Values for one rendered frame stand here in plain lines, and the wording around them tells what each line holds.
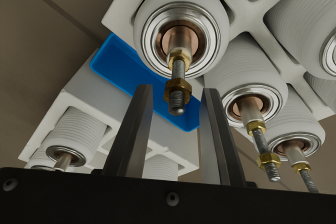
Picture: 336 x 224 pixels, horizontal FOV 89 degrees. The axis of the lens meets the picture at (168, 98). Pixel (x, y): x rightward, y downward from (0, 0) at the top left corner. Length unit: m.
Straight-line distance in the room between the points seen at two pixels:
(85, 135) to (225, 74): 0.28
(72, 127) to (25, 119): 0.52
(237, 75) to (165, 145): 0.29
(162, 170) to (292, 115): 0.31
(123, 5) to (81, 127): 0.24
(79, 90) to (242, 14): 0.31
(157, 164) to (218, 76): 0.32
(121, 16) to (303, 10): 0.20
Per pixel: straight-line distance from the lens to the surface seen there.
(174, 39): 0.16
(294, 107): 0.32
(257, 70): 0.21
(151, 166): 0.48
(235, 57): 0.24
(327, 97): 0.33
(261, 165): 0.19
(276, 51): 0.29
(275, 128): 0.29
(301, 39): 0.22
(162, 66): 0.18
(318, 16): 0.22
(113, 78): 0.40
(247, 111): 0.22
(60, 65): 0.60
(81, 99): 0.37
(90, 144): 0.38
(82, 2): 0.47
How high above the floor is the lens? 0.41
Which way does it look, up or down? 48 degrees down
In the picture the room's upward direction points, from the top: 173 degrees counter-clockwise
